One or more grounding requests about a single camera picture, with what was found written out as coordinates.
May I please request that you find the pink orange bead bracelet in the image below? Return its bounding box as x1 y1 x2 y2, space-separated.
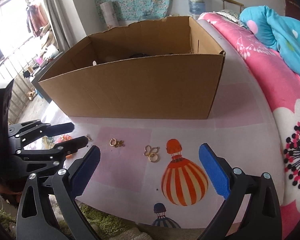
55 134 75 159

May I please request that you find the silver abacus charm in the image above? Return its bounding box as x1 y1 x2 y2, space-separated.
85 134 92 142

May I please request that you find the bronze butterfly charm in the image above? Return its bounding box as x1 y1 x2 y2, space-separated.
109 138 125 148

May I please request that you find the gold butterfly outline charm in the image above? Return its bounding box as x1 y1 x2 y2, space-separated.
143 145 160 157

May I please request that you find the pink strap smartwatch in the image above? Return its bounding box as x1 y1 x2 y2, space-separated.
129 53 150 59

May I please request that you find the dark grey cabinet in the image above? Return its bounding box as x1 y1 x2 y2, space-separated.
31 52 65 104

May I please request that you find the green fluffy cloth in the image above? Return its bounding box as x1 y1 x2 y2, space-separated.
0 199 141 240

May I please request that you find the white fluffy blanket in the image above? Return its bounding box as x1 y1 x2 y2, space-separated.
0 187 153 240

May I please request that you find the grey curtain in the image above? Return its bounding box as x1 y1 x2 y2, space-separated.
43 0 86 52

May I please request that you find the pink floral blanket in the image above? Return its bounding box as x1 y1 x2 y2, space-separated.
198 12 300 239

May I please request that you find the rolled floral paper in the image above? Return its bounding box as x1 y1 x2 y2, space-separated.
100 1 119 29

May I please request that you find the brown cardboard box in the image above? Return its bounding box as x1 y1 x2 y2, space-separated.
39 16 225 119

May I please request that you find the blue patterned quilt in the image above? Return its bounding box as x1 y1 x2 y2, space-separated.
239 5 300 76

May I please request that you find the blue water jug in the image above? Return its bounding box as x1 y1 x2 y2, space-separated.
188 0 206 15

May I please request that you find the wooden chair frame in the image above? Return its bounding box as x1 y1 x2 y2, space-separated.
222 0 244 13

